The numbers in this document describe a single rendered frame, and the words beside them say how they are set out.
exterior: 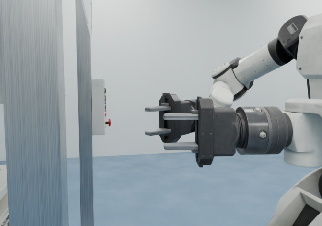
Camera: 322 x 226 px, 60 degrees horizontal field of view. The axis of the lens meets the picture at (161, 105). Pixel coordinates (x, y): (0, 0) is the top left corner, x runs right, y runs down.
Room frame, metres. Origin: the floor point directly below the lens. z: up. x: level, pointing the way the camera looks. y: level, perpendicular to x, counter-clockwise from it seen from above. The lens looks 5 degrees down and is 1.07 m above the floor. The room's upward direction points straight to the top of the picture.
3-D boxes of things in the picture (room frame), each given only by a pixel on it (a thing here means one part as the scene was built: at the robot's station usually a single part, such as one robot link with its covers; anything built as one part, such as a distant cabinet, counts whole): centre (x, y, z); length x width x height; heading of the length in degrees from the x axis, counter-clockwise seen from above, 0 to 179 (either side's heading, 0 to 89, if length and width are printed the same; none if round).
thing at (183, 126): (0.72, -0.05, 0.98); 0.12 x 0.10 x 0.13; 134
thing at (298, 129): (0.53, -0.24, 0.97); 0.11 x 0.11 x 0.11; 3
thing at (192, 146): (0.50, -0.04, 0.95); 0.06 x 0.03 x 0.02; 93
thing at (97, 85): (1.36, 0.31, 0.95); 0.17 x 0.06 x 0.26; 12
